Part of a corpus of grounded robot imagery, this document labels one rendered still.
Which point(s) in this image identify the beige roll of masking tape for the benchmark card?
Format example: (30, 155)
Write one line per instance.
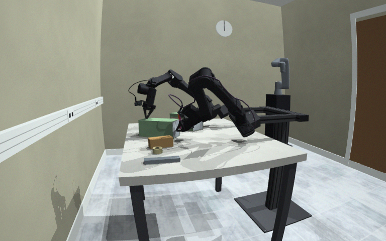
(157, 150)

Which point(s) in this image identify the brown rectangular block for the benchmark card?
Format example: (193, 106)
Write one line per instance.
(162, 141)

